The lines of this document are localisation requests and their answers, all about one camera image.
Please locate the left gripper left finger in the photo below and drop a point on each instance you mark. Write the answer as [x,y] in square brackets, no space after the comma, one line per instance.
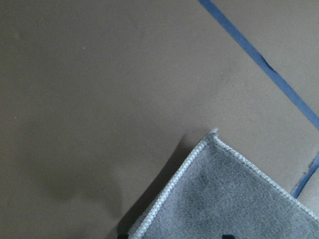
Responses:
[123,236]

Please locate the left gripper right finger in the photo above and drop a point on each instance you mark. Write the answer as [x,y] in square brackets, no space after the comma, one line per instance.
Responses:
[228,236]

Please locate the pink towel with white edge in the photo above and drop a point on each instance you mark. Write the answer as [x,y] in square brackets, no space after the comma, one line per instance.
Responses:
[218,191]

